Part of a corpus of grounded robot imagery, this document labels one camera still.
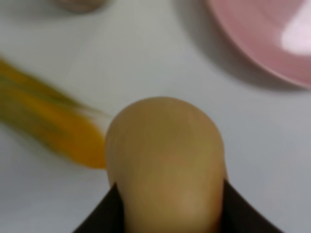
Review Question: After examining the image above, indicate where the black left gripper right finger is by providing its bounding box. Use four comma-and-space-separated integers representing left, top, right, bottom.
221, 181, 282, 233

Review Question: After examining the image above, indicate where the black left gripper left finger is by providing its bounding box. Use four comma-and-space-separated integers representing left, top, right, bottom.
73, 184, 124, 233

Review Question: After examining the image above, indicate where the tan butternut squash toy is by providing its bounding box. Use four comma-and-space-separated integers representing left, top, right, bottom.
105, 97, 226, 233

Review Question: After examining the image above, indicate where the brown round object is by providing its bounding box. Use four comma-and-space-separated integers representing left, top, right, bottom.
54, 0, 108, 13

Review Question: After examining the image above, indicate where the yellow corn cob toy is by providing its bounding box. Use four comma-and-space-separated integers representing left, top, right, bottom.
0, 59, 106, 169

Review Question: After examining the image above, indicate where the pink plate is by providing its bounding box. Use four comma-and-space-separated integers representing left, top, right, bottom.
207, 0, 311, 88

